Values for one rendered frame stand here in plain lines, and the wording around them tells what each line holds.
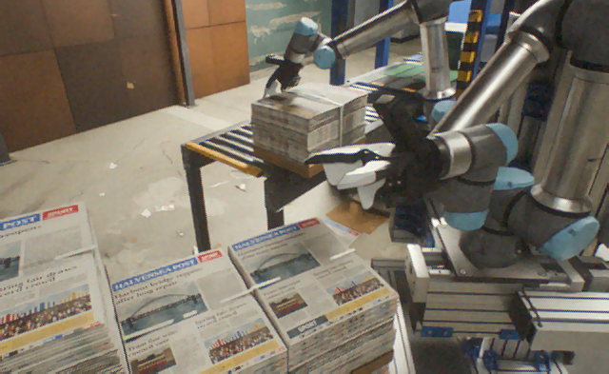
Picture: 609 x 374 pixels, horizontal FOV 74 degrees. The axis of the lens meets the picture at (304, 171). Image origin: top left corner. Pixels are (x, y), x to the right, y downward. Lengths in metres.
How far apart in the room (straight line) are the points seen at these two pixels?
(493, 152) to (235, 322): 0.60
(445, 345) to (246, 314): 1.00
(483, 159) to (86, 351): 0.66
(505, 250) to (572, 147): 0.33
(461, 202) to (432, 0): 0.79
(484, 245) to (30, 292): 0.95
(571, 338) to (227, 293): 0.82
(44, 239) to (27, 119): 3.51
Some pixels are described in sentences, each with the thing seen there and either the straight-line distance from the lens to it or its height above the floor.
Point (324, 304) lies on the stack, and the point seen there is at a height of 0.83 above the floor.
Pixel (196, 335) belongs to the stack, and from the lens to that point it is 0.91.
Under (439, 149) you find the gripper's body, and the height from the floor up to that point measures 1.24.
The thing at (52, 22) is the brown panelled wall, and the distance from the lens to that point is 4.32.
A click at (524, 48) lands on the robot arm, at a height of 1.35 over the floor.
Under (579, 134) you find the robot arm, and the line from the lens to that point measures 0.92.
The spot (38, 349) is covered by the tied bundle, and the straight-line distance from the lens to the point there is 0.68.
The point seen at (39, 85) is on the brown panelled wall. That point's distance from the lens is 4.32.
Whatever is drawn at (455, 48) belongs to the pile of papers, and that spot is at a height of 0.94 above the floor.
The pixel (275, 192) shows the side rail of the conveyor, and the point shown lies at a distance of 1.46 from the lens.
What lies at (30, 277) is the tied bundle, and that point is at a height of 1.06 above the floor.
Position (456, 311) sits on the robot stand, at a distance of 1.24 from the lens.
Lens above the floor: 1.50
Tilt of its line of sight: 28 degrees down
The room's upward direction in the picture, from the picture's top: straight up
